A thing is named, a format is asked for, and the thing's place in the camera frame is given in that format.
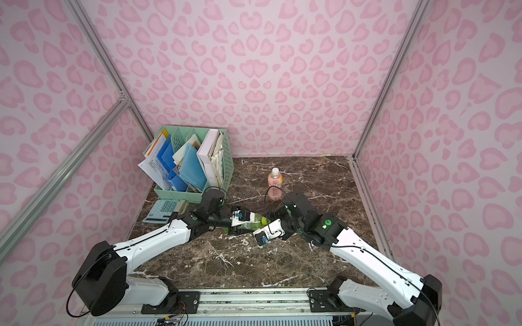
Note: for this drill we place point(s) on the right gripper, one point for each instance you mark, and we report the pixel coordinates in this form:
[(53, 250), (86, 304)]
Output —
[(283, 227)]

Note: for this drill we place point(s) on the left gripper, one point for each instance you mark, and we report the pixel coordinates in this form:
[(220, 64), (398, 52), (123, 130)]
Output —
[(228, 220)]

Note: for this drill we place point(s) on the pink drink bottle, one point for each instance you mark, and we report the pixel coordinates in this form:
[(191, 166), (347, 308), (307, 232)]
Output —
[(275, 183)]

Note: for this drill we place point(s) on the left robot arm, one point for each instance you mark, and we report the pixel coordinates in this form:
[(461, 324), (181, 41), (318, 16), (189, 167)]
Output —
[(104, 280)]

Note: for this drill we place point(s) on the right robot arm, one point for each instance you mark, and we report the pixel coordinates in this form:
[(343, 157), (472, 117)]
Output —
[(401, 296)]

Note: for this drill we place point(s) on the light blue folder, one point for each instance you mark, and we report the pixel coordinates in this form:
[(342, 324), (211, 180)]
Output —
[(191, 170)]

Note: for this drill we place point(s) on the calculator with handset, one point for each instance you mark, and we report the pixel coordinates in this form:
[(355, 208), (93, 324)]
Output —
[(162, 210)]

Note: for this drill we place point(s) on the green plastic file crate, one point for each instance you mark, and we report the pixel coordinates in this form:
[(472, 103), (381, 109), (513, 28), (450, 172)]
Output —
[(180, 137)]

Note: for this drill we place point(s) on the white books stack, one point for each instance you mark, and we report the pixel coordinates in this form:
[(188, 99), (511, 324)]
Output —
[(210, 156)]

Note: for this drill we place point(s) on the white paper sheets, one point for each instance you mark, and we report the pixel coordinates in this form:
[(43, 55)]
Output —
[(152, 166)]

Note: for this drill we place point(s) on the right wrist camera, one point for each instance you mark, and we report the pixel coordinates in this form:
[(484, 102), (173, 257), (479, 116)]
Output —
[(265, 235)]

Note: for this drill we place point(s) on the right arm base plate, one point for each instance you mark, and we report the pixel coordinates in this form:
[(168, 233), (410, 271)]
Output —
[(322, 300)]

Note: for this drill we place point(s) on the aluminium mounting rail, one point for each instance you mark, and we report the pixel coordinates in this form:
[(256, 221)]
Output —
[(267, 300)]

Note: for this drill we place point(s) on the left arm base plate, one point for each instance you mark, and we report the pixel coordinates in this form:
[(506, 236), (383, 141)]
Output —
[(189, 301)]

